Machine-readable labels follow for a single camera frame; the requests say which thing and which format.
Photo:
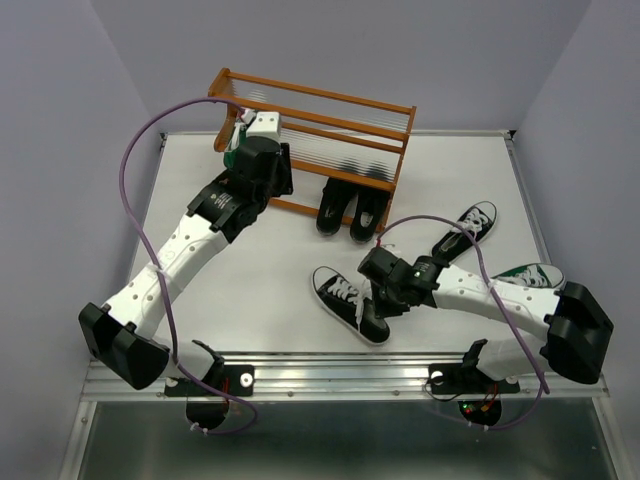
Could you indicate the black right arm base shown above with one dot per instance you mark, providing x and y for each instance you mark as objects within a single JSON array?
[{"x": 464, "y": 378}]

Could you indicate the green sneaker white laces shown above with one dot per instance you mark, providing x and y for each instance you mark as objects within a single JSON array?
[{"x": 238, "y": 136}]

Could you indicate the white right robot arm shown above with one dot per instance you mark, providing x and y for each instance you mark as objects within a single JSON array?
[{"x": 562, "y": 330}]

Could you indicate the aluminium mounting rail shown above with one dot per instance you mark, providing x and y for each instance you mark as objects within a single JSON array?
[{"x": 323, "y": 377}]

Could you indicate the black sneaker white laces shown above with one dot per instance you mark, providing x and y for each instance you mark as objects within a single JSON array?
[{"x": 348, "y": 304}]

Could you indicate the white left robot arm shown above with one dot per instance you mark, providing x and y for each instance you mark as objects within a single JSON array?
[{"x": 121, "y": 332}]

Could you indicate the orange wooden shoe shelf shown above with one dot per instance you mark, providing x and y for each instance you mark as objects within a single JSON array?
[{"x": 331, "y": 134}]

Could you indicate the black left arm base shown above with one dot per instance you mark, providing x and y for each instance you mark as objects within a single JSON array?
[{"x": 210, "y": 368}]

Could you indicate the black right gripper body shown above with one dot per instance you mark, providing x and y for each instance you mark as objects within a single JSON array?
[{"x": 386, "y": 301}]

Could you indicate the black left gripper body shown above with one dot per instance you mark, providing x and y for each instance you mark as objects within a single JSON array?
[{"x": 282, "y": 182}]

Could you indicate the all black sneaker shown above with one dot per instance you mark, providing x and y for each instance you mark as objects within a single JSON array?
[
  {"x": 370, "y": 208},
  {"x": 336, "y": 196}
]

